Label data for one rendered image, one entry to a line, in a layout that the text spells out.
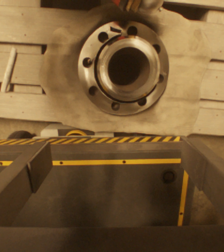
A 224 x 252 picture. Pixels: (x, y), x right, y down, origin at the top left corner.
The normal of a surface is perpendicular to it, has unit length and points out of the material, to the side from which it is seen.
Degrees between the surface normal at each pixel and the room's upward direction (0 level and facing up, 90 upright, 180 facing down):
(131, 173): 0
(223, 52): 0
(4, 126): 0
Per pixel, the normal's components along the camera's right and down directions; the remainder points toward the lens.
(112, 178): -0.02, 0.29
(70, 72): 0.86, 0.18
